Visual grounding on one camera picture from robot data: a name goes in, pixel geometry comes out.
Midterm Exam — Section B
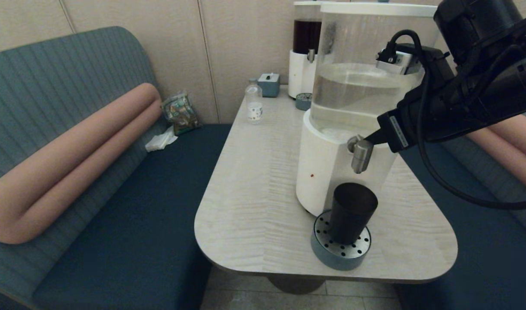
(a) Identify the steel water dispenser tap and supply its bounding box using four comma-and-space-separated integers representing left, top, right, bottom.
347, 135, 374, 174

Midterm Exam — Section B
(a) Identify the black plastic cup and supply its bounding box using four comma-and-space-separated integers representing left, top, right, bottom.
329, 183, 379, 245

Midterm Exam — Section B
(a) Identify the clear water dispenser white base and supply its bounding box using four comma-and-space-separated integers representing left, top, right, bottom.
296, 2, 438, 217

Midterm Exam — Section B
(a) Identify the small round drip tray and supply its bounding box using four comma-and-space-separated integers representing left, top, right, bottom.
295, 93, 314, 111

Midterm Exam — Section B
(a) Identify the dark drink dispenser white base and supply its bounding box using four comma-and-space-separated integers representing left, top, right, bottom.
288, 1, 323, 99

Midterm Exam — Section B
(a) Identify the grey-blue tissue box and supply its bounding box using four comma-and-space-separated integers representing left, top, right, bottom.
258, 73, 281, 98

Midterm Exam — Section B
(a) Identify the large round steel drip tray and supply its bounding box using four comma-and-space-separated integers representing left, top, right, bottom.
311, 210, 372, 271

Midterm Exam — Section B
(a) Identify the small clear plastic bottle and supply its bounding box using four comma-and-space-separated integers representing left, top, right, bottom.
246, 79, 263, 124

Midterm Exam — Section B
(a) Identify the crumpled snack bag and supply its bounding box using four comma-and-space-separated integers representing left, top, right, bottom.
161, 93, 202, 136

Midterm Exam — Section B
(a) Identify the white crumpled tissue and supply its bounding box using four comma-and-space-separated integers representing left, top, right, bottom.
145, 127, 178, 152

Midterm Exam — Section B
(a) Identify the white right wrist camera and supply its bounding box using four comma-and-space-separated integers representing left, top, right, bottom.
376, 50, 420, 76

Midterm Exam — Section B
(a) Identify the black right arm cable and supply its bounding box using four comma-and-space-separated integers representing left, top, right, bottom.
377, 29, 526, 211

